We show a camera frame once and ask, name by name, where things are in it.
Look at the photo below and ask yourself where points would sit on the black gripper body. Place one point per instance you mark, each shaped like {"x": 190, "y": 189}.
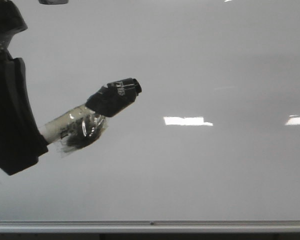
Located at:
{"x": 11, "y": 23}

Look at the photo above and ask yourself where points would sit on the black whiteboard marker with tape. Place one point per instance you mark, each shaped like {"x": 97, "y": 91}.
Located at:
{"x": 84, "y": 124}

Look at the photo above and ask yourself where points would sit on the white whiteboard with aluminium frame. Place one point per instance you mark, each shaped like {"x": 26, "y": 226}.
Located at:
{"x": 213, "y": 136}

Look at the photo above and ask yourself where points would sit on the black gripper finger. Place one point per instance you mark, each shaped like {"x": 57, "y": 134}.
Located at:
{"x": 21, "y": 143}

